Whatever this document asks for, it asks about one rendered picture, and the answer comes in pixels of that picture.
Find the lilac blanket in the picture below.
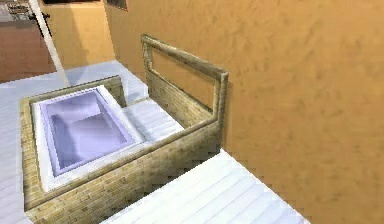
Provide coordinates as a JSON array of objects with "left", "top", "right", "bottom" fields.
[{"left": 39, "top": 88, "right": 137, "bottom": 177}]

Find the wooden bed frame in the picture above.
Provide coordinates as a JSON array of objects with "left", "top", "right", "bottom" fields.
[{"left": 19, "top": 33, "right": 230, "bottom": 224}]

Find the black door handle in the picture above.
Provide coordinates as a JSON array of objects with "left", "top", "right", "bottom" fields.
[{"left": 29, "top": 12, "right": 53, "bottom": 38}]

